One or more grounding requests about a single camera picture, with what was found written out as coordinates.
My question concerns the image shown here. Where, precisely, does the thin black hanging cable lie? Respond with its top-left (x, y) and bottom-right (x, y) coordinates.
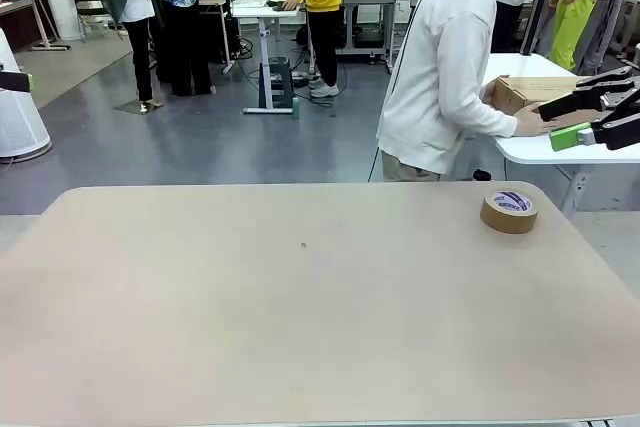
top-left (367, 0), bottom-right (461, 183)

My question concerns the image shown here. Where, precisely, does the black slanted pole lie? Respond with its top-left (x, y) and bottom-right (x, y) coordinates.
top-left (519, 0), bottom-right (557, 57)

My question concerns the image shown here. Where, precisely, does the white cylindrical floor appliance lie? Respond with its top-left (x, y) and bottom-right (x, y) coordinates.
top-left (0, 29), bottom-right (53, 159)

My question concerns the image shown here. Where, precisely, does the person in white sweatshirt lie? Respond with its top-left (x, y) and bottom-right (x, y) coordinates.
top-left (375, 0), bottom-right (519, 183)

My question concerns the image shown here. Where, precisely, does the person in grey trousers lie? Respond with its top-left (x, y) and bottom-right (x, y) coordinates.
top-left (579, 0), bottom-right (636, 76)

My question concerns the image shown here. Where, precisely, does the white side table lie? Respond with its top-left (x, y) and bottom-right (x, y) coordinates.
top-left (479, 52), bottom-right (640, 213)

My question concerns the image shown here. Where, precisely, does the brown cardboard box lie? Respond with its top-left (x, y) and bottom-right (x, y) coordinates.
top-left (492, 74), bottom-right (599, 129)

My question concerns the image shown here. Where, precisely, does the person's right hand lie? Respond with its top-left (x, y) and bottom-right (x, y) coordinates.
top-left (513, 101), bottom-right (559, 138)

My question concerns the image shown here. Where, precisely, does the person in lime green trousers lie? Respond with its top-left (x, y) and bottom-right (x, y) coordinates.
top-left (547, 0), bottom-right (624, 73)

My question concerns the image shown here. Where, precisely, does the person's right forearm white sleeve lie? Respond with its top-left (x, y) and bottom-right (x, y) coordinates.
top-left (447, 91), bottom-right (519, 141)

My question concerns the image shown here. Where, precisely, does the dark brown desk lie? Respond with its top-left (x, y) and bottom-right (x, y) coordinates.
top-left (0, 0), bottom-right (71, 53)

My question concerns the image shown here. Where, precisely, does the white height adjustable desk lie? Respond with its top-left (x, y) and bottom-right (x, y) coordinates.
top-left (229, 0), bottom-right (307, 116)

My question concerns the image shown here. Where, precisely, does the grey step stool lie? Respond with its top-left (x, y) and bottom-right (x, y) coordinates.
top-left (257, 57), bottom-right (296, 111)

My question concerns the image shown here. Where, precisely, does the brown packing tape roll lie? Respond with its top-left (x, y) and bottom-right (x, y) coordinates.
top-left (479, 189), bottom-right (540, 236)

